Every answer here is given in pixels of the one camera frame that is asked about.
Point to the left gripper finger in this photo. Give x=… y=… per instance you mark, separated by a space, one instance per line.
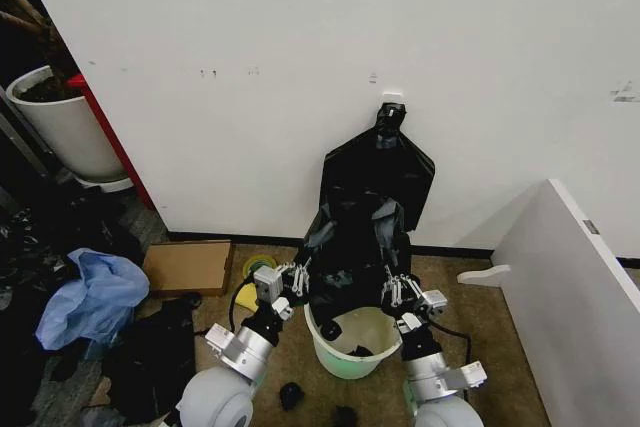
x=290 y=268
x=300 y=283

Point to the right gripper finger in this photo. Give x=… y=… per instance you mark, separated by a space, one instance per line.
x=392 y=293
x=412 y=291

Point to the black plastic garbage bag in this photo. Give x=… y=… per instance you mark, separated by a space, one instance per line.
x=370 y=182

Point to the white and green trash bin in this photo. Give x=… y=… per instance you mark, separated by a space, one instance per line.
x=345 y=366

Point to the flat black plastic bag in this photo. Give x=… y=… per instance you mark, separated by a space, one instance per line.
x=150 y=352

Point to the crumpled blue plastic bag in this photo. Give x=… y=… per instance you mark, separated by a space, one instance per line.
x=95 y=302

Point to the yellow green tape roll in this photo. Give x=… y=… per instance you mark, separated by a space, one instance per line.
x=260 y=267

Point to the yellow sponge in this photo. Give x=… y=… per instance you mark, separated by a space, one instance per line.
x=246 y=298

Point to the small black plastic scrap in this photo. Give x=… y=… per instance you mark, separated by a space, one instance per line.
x=345 y=417
x=292 y=395

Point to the flat brown cardboard box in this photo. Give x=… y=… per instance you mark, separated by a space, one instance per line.
x=187 y=267

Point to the large white board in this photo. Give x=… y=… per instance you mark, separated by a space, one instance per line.
x=565 y=297

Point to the small grey board label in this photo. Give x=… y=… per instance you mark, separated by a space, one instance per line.
x=591 y=227

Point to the white pot saucer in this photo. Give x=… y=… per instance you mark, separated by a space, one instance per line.
x=107 y=183

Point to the pile of black bags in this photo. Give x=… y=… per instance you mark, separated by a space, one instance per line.
x=35 y=242

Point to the white round plant pot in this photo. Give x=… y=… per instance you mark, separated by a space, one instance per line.
x=70 y=132

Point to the brown plant trunk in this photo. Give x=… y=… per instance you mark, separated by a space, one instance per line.
x=30 y=7

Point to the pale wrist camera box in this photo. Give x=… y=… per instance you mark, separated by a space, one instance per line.
x=269 y=284
x=433 y=303

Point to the white curved bracket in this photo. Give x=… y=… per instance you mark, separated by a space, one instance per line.
x=482 y=274

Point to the white wall hook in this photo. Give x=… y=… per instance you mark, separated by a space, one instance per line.
x=391 y=95

